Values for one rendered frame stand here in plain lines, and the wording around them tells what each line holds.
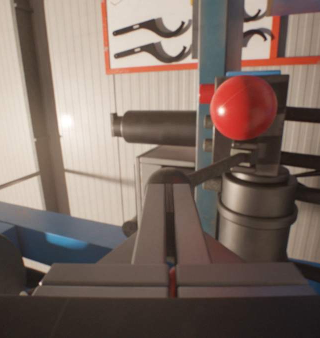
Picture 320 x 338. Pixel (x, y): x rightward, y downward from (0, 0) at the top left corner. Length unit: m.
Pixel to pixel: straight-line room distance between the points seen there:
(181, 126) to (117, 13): 2.25
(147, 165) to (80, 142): 2.50
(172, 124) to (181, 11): 1.97
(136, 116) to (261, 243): 0.33
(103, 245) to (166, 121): 0.62
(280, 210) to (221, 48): 0.26
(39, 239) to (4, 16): 2.98
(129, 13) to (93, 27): 0.44
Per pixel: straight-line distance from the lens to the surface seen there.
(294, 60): 2.23
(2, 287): 1.14
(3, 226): 1.29
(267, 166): 0.32
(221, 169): 0.23
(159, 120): 0.49
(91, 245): 1.00
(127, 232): 0.58
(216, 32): 0.44
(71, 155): 3.09
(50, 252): 1.19
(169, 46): 2.37
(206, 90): 0.33
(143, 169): 0.49
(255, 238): 0.36
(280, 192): 0.34
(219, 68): 0.43
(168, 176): 0.16
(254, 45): 2.24
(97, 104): 2.75
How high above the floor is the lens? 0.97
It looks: 20 degrees up
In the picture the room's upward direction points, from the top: 85 degrees counter-clockwise
